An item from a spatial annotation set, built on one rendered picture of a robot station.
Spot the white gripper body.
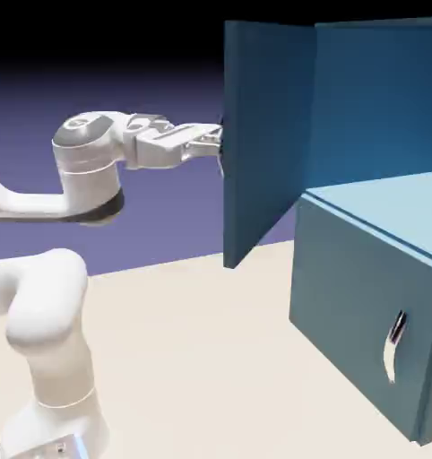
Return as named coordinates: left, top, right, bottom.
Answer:
left=135, top=122, right=223, bottom=169

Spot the curved metal door handle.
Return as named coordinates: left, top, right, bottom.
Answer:
left=218, top=115, right=226, bottom=179
left=382, top=309, right=408, bottom=385

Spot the blue cabinet door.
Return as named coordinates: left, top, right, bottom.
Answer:
left=222, top=20, right=318, bottom=270
left=288, top=195, right=432, bottom=447

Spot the blue cabinet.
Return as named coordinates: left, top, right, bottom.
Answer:
left=288, top=15, right=432, bottom=448

